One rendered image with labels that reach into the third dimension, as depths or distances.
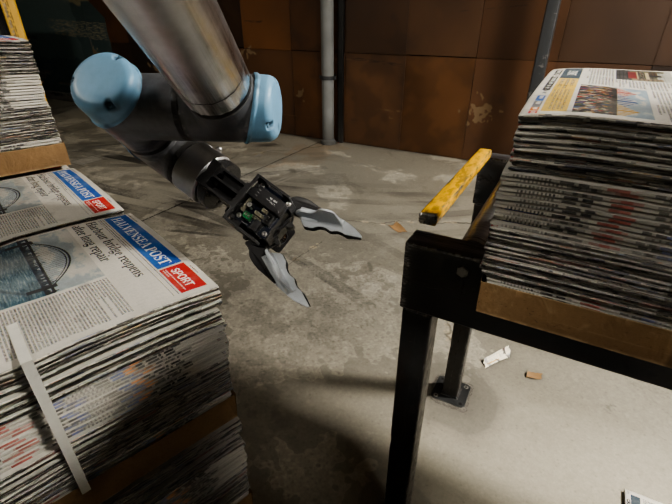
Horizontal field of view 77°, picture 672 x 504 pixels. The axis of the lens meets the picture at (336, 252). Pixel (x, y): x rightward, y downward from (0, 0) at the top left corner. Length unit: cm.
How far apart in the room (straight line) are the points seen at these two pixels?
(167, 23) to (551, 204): 36
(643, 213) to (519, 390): 122
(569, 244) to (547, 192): 5
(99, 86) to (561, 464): 138
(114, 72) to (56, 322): 27
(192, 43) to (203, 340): 32
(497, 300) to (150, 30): 41
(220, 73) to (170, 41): 6
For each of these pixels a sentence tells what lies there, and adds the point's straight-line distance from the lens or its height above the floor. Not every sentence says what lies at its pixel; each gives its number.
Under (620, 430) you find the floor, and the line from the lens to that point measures 163.
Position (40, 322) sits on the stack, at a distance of 52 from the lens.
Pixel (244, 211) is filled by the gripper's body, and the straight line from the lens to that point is 55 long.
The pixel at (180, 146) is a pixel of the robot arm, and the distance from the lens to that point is 61.
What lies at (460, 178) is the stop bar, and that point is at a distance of 87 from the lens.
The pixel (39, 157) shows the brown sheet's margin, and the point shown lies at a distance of 100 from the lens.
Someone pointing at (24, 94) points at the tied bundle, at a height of 97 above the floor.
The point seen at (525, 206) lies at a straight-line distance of 45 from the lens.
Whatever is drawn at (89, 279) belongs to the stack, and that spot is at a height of 83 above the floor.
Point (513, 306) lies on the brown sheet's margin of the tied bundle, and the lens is 50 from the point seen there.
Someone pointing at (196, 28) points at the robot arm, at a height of 109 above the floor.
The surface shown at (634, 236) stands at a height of 93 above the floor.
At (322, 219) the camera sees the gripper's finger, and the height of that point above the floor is 86.
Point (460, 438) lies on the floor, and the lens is 142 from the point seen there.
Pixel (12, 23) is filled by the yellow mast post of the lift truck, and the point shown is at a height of 107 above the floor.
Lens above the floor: 110
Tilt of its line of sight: 29 degrees down
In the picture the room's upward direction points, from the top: straight up
